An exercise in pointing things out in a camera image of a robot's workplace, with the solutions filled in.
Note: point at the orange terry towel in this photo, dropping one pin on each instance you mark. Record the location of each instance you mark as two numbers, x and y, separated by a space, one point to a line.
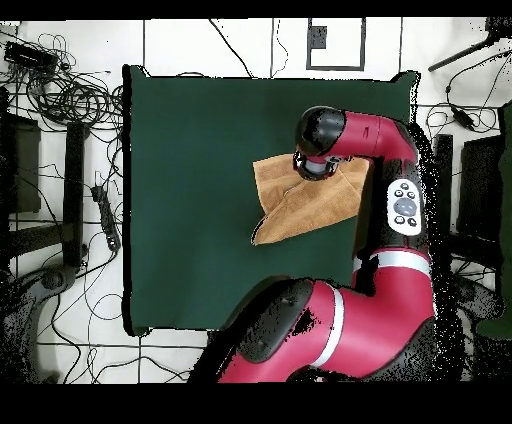
312 208

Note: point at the black tripod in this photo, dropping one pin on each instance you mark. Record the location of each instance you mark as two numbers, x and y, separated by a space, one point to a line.
456 57

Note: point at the dark grey square patch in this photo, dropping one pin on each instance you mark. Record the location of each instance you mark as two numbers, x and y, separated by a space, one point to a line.
318 38

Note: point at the grey square frame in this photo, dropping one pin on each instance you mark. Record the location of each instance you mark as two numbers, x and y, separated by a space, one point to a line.
308 60

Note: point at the black power adapter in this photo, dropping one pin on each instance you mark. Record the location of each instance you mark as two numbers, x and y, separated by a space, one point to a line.
464 117

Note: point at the black electronics box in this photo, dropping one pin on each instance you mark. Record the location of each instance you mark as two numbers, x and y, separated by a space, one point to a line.
28 58

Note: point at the dark box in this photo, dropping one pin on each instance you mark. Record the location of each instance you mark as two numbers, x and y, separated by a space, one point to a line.
480 188
24 164

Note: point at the black stand base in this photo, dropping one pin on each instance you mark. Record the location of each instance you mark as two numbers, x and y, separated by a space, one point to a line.
484 300
52 280

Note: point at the dark green table cloth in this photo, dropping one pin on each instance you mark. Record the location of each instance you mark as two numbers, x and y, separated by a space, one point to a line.
180 260

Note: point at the black power strip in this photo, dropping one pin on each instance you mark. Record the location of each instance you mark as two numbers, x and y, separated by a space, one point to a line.
106 218

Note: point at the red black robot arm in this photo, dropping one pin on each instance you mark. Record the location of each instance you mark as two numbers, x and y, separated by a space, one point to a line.
380 312

